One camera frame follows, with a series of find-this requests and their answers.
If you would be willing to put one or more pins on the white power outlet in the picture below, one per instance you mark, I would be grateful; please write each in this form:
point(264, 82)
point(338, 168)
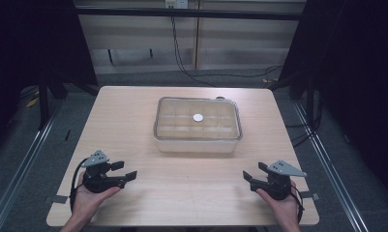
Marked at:
point(177, 4)

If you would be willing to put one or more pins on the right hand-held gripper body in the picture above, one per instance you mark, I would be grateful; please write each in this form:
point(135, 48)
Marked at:
point(277, 187)

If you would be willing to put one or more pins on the grey tape strip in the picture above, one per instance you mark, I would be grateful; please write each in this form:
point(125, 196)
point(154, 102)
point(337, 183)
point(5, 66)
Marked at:
point(309, 195)
point(59, 199)

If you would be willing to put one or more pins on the clear box lid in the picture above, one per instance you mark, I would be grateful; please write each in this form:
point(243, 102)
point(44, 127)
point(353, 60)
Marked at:
point(182, 119)

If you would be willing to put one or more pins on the person's left hand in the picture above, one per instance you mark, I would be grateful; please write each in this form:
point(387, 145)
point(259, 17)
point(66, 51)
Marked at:
point(85, 203)

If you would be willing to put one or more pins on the white storage box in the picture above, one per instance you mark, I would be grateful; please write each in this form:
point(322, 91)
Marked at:
point(194, 146)

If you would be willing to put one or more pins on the person's right hand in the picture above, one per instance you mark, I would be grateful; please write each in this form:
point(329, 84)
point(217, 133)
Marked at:
point(286, 209)

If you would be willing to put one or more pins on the black tape strip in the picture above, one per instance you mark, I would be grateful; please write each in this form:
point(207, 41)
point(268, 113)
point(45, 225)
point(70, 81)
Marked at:
point(67, 135)

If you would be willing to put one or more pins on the black horizontal bar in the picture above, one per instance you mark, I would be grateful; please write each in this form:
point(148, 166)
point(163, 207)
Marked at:
point(188, 14)

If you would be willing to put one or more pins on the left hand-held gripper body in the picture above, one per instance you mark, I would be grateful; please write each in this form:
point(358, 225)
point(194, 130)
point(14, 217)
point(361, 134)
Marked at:
point(99, 180)

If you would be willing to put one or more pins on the metal floor rail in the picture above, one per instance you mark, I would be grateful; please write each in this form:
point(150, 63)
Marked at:
point(327, 161)
point(23, 161)

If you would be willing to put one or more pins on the dark curtain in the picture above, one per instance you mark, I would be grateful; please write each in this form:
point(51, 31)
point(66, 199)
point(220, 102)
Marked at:
point(356, 80)
point(30, 42)

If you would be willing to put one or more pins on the black metal stand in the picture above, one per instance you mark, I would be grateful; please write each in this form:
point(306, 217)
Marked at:
point(44, 103)

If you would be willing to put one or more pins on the yellow floor marker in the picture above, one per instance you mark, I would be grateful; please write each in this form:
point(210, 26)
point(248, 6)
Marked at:
point(32, 102)

